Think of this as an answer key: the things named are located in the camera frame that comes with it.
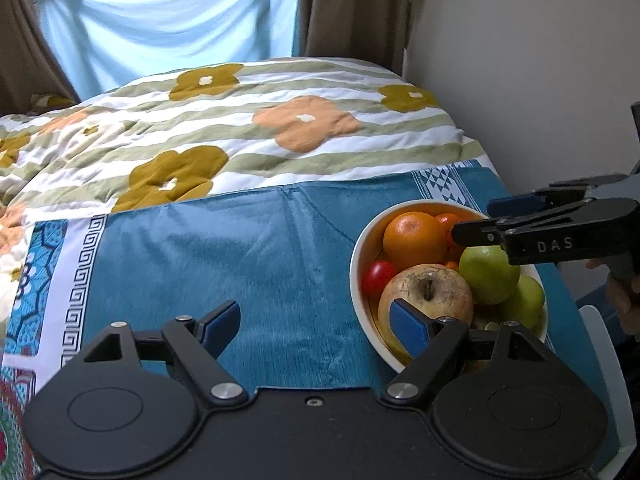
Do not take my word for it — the brown curtain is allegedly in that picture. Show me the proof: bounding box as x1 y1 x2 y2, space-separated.
295 0 417 79
0 0 82 117

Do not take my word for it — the light blue curtain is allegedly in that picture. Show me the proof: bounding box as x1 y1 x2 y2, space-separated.
37 0 307 107

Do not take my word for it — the large orange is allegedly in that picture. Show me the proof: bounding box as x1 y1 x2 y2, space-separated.
383 211 448 270

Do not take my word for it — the person's right hand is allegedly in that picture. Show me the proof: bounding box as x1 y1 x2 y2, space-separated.
587 258 640 336

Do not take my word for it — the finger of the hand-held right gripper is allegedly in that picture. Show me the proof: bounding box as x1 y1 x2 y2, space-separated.
487 175 629 217
451 198 601 249

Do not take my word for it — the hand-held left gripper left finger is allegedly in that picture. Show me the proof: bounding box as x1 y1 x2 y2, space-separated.
85 300 250 409

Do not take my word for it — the white oval bowl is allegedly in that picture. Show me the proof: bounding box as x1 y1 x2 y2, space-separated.
349 200 551 374

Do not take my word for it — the green apple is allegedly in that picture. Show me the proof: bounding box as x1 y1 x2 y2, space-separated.
500 275 546 331
459 245 521 306

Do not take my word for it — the yellow apple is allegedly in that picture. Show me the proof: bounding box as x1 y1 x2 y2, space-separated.
377 263 475 357

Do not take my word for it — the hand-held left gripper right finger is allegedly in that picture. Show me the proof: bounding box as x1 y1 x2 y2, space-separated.
381 298 551 409

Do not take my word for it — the teal patterned mat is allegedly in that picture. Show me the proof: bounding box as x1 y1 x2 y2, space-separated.
0 160 622 477

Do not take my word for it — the red cherry tomato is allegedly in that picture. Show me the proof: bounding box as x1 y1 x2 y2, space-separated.
361 260 399 299

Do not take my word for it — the floral striped blanket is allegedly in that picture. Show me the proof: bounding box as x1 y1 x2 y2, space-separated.
0 57 494 262

